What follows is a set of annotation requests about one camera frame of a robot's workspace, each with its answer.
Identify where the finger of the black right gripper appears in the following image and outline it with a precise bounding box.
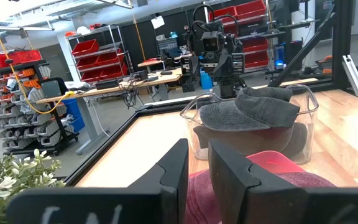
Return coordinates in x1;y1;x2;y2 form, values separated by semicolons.
221;73;247;99
181;73;200;93

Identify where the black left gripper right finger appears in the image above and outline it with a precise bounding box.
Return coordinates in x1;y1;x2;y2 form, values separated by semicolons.
208;139;301;224

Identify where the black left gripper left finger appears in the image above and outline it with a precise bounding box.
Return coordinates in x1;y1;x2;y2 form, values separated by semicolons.
127;138;190;224

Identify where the grey washed baseball cap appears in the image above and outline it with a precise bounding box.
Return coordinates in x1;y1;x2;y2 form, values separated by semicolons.
199;86;301;132

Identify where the maroon baseball cap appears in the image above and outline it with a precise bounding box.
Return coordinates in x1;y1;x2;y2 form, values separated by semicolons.
184;169;337;224

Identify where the pink translucent plastic bin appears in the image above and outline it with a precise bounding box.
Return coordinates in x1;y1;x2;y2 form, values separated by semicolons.
188;150;307;178

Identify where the blue plastic container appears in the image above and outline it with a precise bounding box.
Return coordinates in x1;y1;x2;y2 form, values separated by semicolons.
199;70;214;91

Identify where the red plastic storage bin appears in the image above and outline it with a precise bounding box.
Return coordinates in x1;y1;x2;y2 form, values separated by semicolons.
75;55;99;71
95;49;126;67
71;39;101;57
242;37;270;53
19;49;43;63
243;51;270;68
99;63;129;79
80;68;103;82
208;6;238;23
234;0;267;21
0;53;23;70

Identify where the small wooden desk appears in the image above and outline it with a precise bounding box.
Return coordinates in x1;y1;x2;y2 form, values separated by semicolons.
137;53;194;74

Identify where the blue lit device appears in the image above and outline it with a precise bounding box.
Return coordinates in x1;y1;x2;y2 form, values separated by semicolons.
273;42;288;68

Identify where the white paper sheet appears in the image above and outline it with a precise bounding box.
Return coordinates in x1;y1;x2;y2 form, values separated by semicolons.
150;15;166;30

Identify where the long wooden desk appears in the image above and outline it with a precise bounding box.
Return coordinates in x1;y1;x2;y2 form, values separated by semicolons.
35;67;183;156

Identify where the black power box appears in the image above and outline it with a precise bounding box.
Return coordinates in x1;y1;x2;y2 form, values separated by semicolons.
94;79;120;91

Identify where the clear plastic bin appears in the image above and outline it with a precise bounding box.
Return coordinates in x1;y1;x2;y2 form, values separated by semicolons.
180;83;319;165

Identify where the blue plastic bin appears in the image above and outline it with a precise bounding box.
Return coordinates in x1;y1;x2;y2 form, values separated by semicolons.
61;98;86;134

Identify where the white helmet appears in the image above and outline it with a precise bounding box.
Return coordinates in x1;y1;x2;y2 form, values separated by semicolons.
75;26;93;35

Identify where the silver aluminium bar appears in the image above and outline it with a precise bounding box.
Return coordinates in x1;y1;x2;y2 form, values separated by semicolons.
341;54;358;100

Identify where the grey square panel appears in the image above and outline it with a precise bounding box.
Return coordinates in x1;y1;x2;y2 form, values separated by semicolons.
40;79;63;99

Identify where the black rack of small bins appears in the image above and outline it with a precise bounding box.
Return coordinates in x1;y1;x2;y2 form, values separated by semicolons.
0;58;81;157

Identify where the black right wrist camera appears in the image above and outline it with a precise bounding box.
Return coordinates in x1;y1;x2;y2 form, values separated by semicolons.
201;30;221;54

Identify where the tangle of black cables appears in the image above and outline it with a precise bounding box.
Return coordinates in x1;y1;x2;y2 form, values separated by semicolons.
118;79;144;110

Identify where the orange hanging cable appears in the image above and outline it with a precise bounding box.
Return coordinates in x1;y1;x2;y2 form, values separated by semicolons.
131;12;148;62

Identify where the black aluminium table frame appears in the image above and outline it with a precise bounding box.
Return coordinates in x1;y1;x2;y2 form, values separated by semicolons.
63;0;358;187

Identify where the yellow extension cable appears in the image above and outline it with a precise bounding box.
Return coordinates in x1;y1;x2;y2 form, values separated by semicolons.
0;20;76;115

